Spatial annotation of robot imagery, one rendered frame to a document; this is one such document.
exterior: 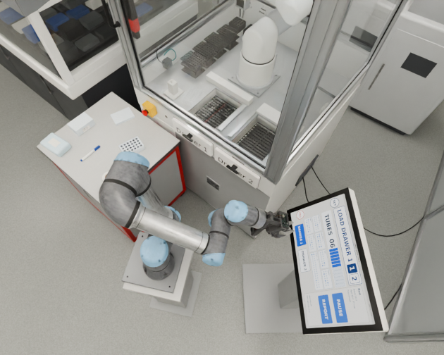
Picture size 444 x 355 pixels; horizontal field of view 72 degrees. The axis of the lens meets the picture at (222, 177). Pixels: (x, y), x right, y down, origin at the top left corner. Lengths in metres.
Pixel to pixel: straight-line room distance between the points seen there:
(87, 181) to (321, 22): 1.43
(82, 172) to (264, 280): 1.40
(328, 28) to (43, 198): 2.47
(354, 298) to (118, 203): 0.87
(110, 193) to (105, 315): 1.49
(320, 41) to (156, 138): 1.24
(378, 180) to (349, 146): 0.40
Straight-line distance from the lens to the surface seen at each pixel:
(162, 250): 1.33
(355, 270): 1.25
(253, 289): 2.29
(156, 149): 1.86
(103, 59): 2.20
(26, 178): 3.03
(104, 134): 2.01
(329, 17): 0.89
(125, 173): 1.04
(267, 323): 2.27
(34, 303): 2.60
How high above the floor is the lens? 2.28
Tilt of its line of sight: 61 degrees down
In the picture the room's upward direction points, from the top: 3 degrees clockwise
